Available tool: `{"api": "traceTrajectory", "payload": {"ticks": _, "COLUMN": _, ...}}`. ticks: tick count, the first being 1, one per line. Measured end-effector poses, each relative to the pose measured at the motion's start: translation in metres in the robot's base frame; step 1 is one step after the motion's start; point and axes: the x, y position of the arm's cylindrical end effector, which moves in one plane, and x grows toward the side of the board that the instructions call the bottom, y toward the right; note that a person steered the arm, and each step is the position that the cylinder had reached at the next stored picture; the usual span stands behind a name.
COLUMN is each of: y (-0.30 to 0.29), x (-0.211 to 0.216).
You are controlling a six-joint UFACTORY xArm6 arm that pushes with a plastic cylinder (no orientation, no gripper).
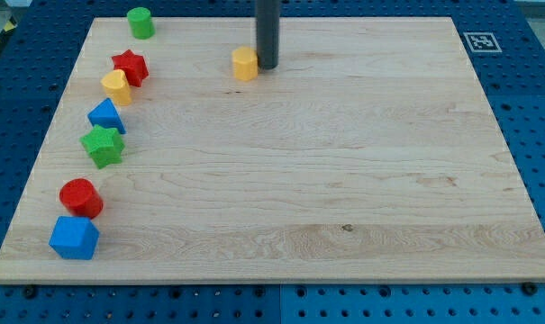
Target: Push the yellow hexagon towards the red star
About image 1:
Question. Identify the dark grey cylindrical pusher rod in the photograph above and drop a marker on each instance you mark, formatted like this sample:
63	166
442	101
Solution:
267	17

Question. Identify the yellow hexagon block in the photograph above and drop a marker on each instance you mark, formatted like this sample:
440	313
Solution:
245	63

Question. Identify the red star block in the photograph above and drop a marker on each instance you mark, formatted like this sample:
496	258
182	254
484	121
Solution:
133	65

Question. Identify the green star block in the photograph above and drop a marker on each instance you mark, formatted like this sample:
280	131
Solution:
103	145

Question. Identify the green cylinder block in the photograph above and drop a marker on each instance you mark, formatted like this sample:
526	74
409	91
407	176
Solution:
140	22

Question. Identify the yellow heart block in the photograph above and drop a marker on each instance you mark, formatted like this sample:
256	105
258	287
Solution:
116	87

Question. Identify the light wooden board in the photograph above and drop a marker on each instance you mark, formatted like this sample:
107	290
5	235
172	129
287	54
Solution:
370	155

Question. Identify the blue triangle block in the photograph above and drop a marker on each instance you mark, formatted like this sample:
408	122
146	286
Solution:
106	115

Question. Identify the white fiducial marker tag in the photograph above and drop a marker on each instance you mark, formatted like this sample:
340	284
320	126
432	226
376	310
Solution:
481	42

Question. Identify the red cylinder block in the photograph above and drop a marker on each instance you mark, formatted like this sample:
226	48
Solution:
80	198

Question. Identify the blue cube block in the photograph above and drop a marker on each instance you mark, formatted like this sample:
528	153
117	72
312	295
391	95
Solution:
74	237

